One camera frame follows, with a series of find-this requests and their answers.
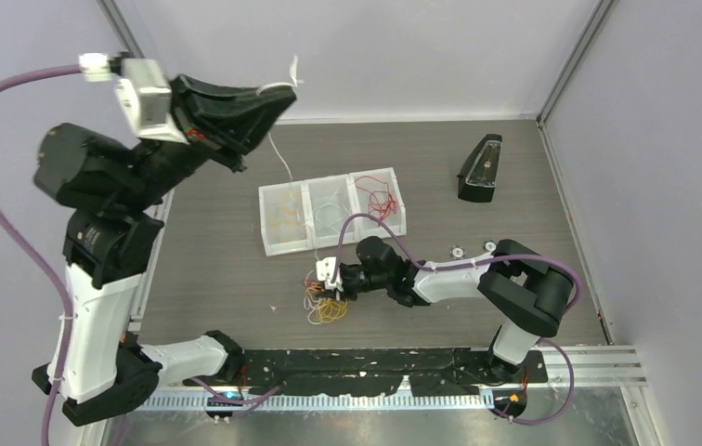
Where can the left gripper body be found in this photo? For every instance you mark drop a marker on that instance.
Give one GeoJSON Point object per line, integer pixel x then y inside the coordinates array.
{"type": "Point", "coordinates": [195, 130]}

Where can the black metronome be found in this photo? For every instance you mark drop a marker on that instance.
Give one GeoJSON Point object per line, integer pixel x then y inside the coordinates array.
{"type": "Point", "coordinates": [477, 177]}

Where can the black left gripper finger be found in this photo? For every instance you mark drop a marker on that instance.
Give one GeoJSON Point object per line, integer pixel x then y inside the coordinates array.
{"type": "Point", "coordinates": [279, 98]}
{"type": "Point", "coordinates": [235, 132]}

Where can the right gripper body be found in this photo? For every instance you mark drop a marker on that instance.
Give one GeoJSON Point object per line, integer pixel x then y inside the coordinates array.
{"type": "Point", "coordinates": [357, 280]}

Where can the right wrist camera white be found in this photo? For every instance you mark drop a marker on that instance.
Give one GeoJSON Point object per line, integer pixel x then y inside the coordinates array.
{"type": "Point", "coordinates": [327, 272]}

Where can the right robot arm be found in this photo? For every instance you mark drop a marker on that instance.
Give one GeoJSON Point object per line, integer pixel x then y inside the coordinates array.
{"type": "Point", "coordinates": [531, 291]}

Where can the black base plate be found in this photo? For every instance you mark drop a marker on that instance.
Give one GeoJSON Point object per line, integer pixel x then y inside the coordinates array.
{"type": "Point", "coordinates": [370, 372]}

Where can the grey cable duct rail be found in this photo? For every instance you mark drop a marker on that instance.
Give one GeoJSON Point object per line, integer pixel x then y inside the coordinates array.
{"type": "Point", "coordinates": [190, 401]}

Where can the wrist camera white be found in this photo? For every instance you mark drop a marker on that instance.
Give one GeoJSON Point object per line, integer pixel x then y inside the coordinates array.
{"type": "Point", "coordinates": [145, 97]}
{"type": "Point", "coordinates": [327, 272]}

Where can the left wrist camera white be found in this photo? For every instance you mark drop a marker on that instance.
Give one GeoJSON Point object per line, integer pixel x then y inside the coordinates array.
{"type": "Point", "coordinates": [145, 97]}

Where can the white three-compartment tray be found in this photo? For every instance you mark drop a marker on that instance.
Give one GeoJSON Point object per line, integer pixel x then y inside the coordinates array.
{"type": "Point", "coordinates": [312, 214]}

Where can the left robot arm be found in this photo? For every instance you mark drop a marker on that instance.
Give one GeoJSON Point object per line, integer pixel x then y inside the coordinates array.
{"type": "Point", "coordinates": [104, 372]}

